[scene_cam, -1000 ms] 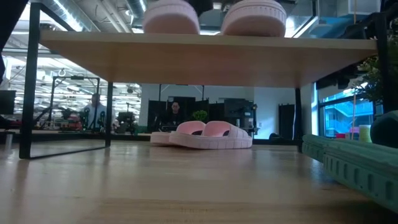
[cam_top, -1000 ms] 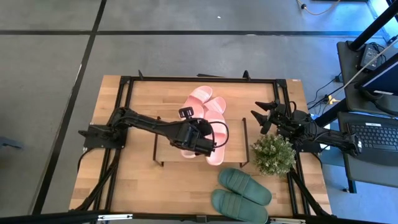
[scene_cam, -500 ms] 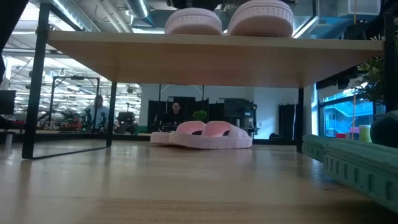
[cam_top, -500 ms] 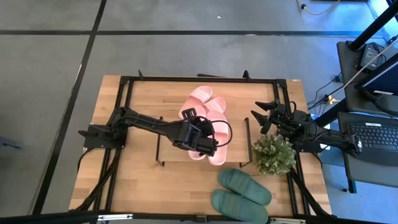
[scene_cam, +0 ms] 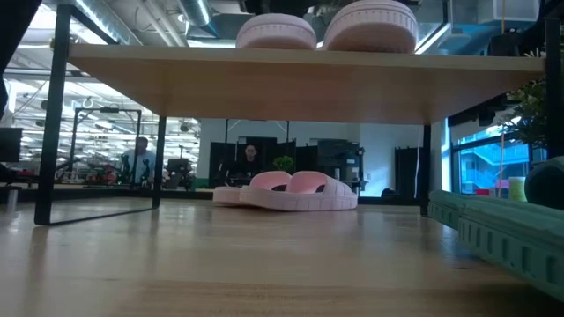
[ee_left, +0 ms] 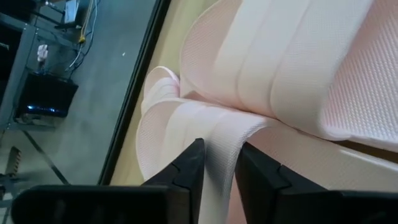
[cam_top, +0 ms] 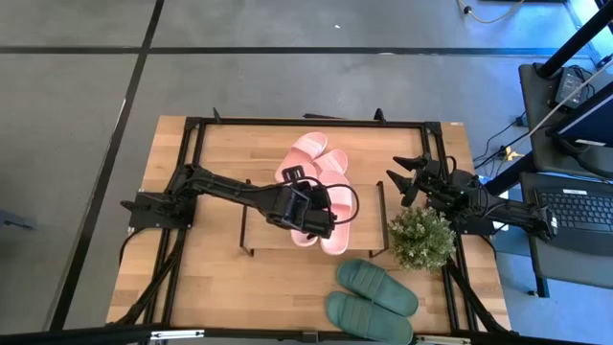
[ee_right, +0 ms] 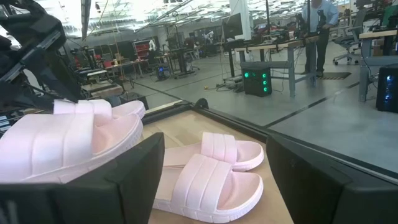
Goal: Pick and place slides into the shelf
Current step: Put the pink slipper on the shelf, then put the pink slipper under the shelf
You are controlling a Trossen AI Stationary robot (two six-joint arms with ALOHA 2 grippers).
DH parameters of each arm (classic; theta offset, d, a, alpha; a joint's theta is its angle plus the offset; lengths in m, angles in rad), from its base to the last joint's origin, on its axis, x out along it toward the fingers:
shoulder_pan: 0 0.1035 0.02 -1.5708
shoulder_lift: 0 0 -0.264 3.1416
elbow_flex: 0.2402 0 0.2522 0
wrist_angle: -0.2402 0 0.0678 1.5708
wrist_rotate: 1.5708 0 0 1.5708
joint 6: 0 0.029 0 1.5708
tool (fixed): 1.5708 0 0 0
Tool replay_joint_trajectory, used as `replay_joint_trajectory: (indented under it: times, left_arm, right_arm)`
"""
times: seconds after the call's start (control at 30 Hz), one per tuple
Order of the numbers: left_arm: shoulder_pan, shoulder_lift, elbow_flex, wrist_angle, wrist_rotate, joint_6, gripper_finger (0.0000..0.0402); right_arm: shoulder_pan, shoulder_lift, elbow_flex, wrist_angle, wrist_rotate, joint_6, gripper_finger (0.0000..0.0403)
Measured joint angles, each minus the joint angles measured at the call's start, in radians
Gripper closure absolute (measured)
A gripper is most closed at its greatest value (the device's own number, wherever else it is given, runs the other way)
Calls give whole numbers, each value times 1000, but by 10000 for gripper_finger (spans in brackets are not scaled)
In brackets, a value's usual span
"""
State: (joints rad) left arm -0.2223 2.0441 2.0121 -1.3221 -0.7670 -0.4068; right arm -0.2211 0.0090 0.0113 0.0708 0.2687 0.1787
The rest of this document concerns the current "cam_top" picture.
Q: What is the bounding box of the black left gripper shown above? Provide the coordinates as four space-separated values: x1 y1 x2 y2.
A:
265 165 337 241

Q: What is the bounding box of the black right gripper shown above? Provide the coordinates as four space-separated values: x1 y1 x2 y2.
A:
386 155 475 210

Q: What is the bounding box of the green slide sandal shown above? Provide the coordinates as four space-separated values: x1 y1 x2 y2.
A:
325 290 415 345
335 258 420 318

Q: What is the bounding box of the artificial green potted plant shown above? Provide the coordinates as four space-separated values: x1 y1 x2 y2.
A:
387 205 458 273

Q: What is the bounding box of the black diagonal beam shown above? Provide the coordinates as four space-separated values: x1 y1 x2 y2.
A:
482 151 540 197

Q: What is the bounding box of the dark grey side desk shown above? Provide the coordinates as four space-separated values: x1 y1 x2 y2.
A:
518 61 613 181
520 171 613 298

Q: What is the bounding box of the black laptop keyboard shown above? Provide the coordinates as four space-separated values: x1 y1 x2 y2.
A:
534 186 613 258

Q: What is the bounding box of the thin white rod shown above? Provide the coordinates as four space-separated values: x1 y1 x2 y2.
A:
526 57 613 140

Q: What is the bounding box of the black power adapter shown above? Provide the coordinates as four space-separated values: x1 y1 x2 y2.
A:
554 66 596 109

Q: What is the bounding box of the dark monitor panel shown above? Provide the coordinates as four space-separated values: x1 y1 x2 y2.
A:
545 80 613 150

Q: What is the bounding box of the black diagonal pole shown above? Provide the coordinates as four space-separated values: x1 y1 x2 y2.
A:
535 0 613 81

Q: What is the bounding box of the black rig crossbar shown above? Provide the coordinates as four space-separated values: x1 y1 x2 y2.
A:
0 322 613 345

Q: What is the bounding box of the grey floor object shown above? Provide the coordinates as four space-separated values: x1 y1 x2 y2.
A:
0 208 38 233

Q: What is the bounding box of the black aluminium table frame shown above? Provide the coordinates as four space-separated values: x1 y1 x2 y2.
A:
107 107 512 336

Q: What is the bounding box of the yellow floor cable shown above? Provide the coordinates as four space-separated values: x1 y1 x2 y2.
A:
456 0 527 25

